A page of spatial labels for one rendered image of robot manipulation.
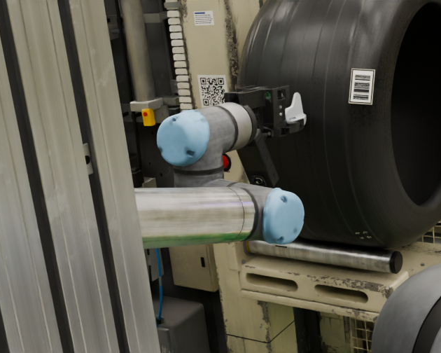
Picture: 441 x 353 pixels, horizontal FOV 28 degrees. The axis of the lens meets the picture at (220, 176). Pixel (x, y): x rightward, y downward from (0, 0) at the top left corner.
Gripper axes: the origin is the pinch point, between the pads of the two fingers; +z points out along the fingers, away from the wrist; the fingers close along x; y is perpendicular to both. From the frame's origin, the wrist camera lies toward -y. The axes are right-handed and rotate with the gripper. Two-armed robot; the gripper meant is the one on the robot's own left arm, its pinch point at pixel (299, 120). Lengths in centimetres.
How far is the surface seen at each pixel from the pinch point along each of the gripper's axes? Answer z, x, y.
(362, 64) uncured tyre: 6.0, -9.6, 9.2
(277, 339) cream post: 33, 28, -58
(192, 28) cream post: 20.1, 37.7, 15.8
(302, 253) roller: 17.9, 11.1, -30.7
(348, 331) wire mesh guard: 71, 29, -70
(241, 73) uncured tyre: 4.8, 14.9, 7.8
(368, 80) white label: 4.7, -11.3, 6.6
